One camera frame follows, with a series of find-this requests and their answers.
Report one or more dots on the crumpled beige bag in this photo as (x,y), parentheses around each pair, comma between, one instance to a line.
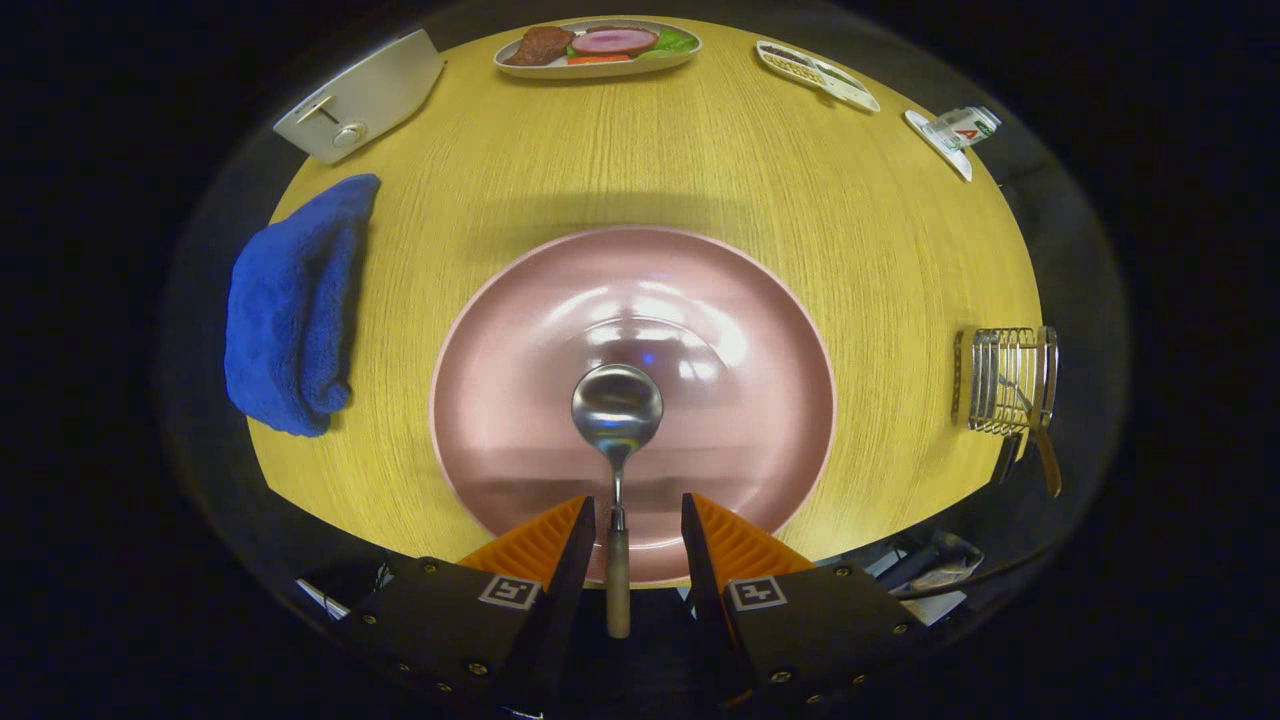
(940,575)

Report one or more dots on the white toaster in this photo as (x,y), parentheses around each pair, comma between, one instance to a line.
(370,90)

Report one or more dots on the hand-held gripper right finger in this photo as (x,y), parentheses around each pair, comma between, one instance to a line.
(810,640)

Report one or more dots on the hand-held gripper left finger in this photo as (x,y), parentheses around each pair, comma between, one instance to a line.
(450,630)

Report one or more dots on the pink ham slice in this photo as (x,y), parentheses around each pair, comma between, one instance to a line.
(615,41)

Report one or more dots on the pink plate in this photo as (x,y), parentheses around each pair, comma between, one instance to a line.
(520,400)

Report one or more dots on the red tomato slice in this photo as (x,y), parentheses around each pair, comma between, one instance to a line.
(598,59)

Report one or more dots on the black table clamp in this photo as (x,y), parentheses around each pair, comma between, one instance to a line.
(1005,460)

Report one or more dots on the white food plate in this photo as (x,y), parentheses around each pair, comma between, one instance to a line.
(600,70)

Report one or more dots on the green lettuce leaf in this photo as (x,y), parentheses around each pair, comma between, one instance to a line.
(677,42)

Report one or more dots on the large brown meat piece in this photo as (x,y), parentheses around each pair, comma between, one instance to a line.
(540,45)

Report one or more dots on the white bottle red label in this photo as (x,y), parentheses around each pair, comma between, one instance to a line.
(962,128)

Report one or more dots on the white square coaster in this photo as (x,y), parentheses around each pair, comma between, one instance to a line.
(950,160)

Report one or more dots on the white divided bean dish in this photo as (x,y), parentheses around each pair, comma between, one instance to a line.
(815,72)

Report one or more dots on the blue towel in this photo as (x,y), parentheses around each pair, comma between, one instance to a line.
(290,310)

